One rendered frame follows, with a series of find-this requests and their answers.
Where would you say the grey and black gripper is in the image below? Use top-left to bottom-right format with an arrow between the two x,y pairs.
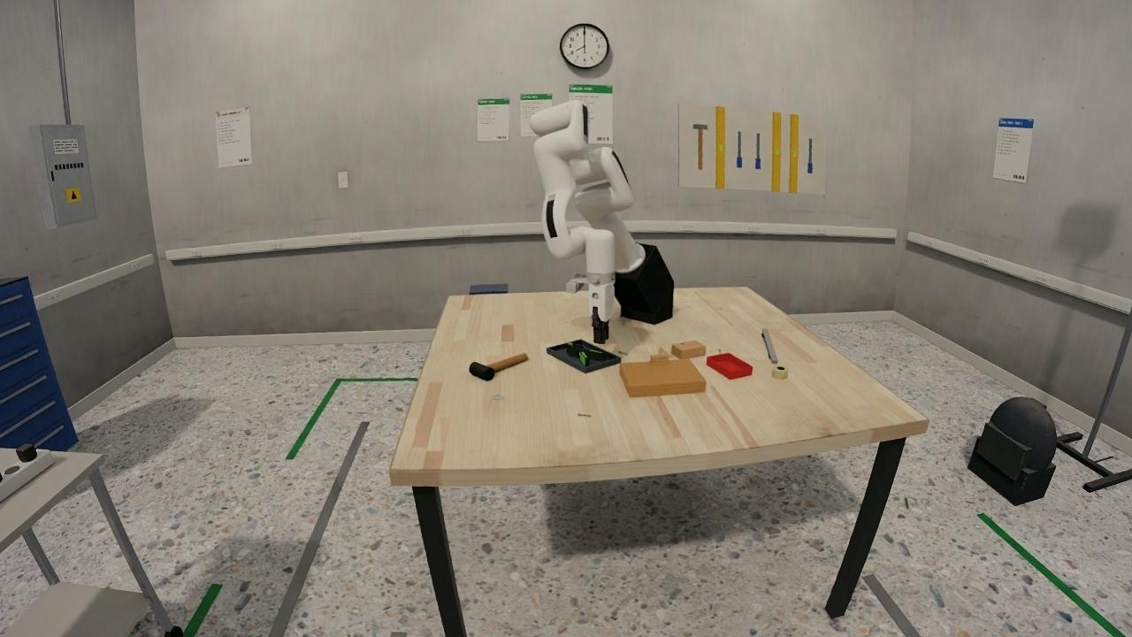
588,281 -> 616,344

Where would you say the red open tray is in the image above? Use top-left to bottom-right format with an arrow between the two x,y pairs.
708,352 -> 753,380

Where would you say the grey long flat bar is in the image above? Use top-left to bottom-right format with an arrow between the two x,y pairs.
761,328 -> 778,364

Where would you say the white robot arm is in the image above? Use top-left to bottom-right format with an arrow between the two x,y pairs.
529,100 -> 646,294

